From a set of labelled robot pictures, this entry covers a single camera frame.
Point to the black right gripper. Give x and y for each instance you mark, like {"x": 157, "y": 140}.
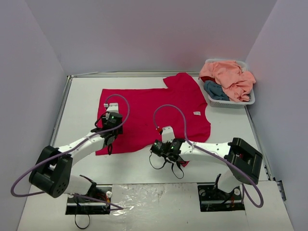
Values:
{"x": 157, "y": 147}

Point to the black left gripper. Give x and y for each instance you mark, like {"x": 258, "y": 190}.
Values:
{"x": 109, "y": 140}

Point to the crimson red t shirt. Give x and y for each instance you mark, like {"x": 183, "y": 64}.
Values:
{"x": 181, "y": 105}

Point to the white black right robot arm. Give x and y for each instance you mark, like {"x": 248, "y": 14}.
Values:
{"x": 242, "y": 159}

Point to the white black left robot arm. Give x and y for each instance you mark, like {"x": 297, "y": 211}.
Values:
{"x": 54, "y": 176}

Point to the teal blue t shirt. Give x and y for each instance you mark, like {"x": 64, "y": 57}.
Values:
{"x": 215, "y": 91}

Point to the dark red t shirt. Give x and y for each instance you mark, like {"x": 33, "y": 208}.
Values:
{"x": 207, "y": 78}

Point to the white plastic laundry basket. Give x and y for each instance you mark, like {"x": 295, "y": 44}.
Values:
{"x": 231, "y": 104}

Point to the salmon pink t shirt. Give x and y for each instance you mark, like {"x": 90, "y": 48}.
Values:
{"x": 235, "y": 82}

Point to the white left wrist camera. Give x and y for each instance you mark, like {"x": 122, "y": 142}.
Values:
{"x": 111, "y": 107}

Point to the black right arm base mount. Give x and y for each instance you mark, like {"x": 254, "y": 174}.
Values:
{"x": 214, "y": 200}

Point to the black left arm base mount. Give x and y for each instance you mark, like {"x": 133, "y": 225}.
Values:
{"x": 82, "y": 206}

